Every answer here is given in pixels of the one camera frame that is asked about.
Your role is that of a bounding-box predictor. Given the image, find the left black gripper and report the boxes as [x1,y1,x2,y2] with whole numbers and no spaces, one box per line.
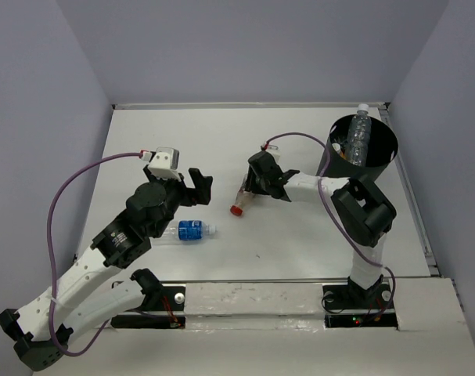
[145,164,213,238]

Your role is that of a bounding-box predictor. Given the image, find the red cap bottle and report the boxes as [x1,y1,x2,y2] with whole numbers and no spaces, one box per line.
[230,175,255,217]

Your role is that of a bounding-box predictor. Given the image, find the blue label water bottle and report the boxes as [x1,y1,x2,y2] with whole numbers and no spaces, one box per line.
[160,220,217,244]

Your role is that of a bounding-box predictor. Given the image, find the orange juice bottle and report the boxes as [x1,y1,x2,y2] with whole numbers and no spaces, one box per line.
[332,143,346,159]

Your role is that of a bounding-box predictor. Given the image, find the clear unlabeled bottle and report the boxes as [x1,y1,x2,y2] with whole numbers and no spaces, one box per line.
[345,103,372,167]

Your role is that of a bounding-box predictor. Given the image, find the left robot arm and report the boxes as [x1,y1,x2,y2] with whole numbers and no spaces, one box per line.
[0,168,213,372]

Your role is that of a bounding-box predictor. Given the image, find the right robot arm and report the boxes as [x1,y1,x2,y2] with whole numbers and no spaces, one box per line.
[246,151,397,307]

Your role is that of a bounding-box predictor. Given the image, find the black cylindrical bin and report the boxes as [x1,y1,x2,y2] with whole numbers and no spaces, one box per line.
[315,114,399,189]

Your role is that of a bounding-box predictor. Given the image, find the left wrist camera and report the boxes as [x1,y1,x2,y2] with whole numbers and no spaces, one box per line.
[147,147,181,181]

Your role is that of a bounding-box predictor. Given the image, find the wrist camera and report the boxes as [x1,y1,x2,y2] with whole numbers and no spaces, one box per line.
[261,143,281,163]
[147,147,181,181]

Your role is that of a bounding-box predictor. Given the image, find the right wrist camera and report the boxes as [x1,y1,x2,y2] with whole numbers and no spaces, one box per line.
[261,143,281,163]

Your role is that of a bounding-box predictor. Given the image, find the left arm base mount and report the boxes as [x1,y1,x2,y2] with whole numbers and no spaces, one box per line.
[109,269,185,330]

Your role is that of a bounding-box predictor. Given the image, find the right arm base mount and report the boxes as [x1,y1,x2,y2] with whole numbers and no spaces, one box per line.
[321,283,398,329]

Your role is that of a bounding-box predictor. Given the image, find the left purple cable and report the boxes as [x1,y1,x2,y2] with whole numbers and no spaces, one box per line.
[47,150,144,357]

